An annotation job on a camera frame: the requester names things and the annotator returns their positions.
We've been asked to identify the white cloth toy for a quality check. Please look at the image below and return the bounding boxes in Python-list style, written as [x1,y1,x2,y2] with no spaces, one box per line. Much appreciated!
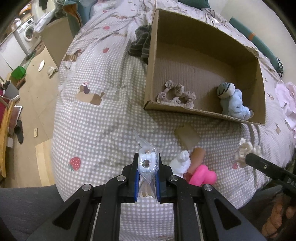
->
[169,151,191,178]

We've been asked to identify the cream ruffled scrunchie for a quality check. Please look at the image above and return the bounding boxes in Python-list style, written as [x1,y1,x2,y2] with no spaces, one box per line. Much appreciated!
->
[235,138,262,168]

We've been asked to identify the clear plastic packet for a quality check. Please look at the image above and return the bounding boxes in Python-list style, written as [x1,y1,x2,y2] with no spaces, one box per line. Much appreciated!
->
[133,129,159,199]

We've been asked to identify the pink rubber duck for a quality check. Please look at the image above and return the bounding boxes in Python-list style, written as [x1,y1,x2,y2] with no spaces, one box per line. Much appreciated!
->
[189,164,217,187]

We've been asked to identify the orange tan cylinder toy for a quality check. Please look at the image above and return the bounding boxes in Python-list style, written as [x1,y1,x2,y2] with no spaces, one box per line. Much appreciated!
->
[188,148,206,174]

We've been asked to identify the light blue plush toy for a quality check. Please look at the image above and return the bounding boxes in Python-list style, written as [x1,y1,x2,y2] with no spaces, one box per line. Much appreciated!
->
[217,82,254,121]

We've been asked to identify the beige lace scrunchie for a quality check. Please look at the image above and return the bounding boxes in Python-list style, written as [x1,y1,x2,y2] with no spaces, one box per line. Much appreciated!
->
[156,80,196,109]

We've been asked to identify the person's right hand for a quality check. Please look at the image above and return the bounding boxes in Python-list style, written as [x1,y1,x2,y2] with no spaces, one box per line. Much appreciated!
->
[261,193,295,238]

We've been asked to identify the pink white garment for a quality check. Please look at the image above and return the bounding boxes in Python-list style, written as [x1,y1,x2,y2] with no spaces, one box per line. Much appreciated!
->
[275,80,296,137]

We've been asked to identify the teal bolster cushion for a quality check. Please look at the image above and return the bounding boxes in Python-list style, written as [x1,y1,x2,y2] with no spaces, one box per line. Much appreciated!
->
[229,17,283,77]

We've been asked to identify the open cardboard box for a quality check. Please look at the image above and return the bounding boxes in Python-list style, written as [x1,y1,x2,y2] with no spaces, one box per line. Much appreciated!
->
[144,9,265,125]

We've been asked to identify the black slipper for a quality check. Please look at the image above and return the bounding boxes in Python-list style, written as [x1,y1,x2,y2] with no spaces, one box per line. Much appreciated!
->
[14,120,23,144]

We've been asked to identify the dark striped cloth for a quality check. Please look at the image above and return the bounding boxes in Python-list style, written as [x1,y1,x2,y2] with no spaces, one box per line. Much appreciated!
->
[128,25,152,64]

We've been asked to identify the wooden chair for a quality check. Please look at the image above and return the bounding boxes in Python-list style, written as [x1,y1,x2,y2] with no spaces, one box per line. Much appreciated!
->
[1,95,23,178]

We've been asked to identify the green dustpan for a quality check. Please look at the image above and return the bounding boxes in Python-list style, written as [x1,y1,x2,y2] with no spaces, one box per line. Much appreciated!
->
[11,52,35,80]

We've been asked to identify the tall cardboard box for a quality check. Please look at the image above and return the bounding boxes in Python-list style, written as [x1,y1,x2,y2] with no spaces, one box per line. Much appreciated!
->
[40,18,73,67]

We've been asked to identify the dark green pillow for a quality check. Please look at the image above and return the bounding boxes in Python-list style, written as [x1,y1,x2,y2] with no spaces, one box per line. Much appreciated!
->
[179,0,210,9]

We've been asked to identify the pile of bedding clothes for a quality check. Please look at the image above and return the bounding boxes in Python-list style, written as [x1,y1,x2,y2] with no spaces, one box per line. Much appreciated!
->
[34,1,116,37]

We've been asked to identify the white washing machine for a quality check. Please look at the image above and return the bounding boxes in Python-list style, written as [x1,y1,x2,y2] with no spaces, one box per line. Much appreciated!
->
[14,17,41,55]

